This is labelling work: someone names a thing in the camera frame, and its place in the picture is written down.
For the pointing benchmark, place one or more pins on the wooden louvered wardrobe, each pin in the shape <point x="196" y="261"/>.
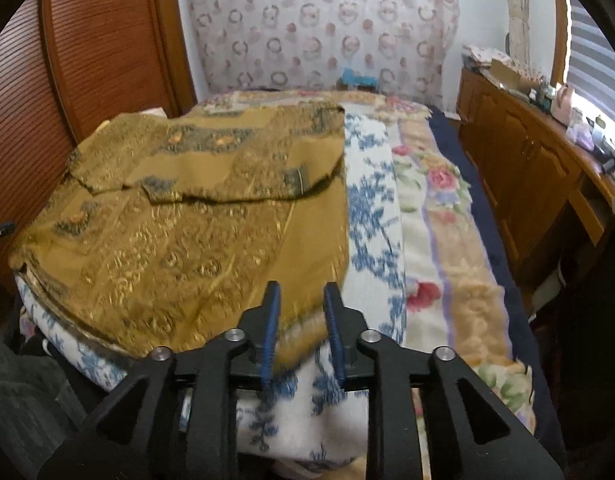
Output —
<point x="102" y="50"/>

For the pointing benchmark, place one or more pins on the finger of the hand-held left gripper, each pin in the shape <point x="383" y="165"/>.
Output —
<point x="0" y="231"/>

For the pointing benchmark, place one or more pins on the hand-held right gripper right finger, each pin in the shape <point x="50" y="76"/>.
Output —
<point x="333" y="320"/>

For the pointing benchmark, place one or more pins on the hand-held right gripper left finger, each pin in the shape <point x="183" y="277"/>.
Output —
<point x="268" y="320"/>

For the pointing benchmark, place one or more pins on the lace window curtain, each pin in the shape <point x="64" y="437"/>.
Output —
<point x="518" y="10"/>

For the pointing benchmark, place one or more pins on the blue floral sheet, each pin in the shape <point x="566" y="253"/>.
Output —
<point x="372" y="220"/>

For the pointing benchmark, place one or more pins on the circle patterned wall curtain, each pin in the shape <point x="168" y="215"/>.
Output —
<point x="312" y="25"/>

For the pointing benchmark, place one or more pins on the black desk gadget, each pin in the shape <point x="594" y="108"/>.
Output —
<point x="610" y="152"/>

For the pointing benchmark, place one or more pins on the pink floral blanket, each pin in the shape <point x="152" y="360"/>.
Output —
<point x="462" y="260"/>

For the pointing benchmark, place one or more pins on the person's dark clothing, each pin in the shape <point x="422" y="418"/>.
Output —
<point x="27" y="400"/>

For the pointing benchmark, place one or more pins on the striped window blind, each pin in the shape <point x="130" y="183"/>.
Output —
<point x="597" y="60"/>

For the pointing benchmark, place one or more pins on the wooden side cabinet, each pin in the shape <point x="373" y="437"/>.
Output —
<point x="527" y="160"/>

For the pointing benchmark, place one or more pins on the pink bottle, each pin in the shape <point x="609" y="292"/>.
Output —
<point x="563" y="105"/>

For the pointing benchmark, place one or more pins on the open cardboard box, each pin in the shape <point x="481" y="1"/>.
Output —
<point x="512" y="75"/>

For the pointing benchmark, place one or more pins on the golden brown patterned garment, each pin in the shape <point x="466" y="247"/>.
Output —
<point x="187" y="240"/>

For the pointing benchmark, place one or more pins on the navy bed sheet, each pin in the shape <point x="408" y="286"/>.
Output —
<point x="480" y="195"/>

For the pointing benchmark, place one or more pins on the wooden window frame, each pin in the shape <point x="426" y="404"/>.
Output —
<point x="562" y="35"/>

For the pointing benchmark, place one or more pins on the folded floral cloth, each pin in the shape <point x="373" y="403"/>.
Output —
<point x="482" y="55"/>

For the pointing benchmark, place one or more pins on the small brown box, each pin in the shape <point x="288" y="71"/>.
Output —
<point x="357" y="89"/>

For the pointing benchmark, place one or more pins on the lilac cloth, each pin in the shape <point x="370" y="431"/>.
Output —
<point x="580" y="135"/>

